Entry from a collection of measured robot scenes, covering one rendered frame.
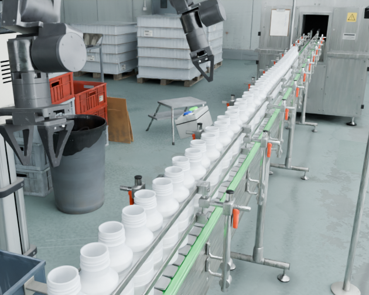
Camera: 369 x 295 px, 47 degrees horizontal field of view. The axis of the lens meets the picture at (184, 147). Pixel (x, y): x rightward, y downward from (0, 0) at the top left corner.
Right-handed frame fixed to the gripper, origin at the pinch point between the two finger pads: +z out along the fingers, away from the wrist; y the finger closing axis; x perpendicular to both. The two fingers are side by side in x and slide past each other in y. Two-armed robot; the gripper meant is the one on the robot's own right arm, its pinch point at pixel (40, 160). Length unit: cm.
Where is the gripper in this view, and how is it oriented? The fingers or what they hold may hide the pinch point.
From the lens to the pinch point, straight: 74.4
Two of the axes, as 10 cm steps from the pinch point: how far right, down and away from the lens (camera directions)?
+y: 9.2, 0.4, -3.9
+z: 0.5, 9.8, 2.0
